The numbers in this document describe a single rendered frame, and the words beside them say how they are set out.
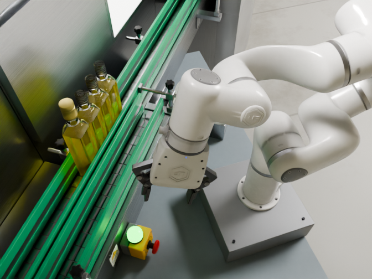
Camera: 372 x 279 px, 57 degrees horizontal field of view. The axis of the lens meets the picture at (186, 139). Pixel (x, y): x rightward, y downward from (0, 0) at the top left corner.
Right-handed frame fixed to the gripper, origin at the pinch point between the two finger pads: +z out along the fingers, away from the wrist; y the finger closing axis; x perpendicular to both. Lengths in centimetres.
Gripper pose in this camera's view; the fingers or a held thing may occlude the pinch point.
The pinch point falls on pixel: (168, 195)
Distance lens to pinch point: 72.6
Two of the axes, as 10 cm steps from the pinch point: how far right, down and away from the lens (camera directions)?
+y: 9.7, 1.2, 2.3
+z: -2.4, 7.5, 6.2
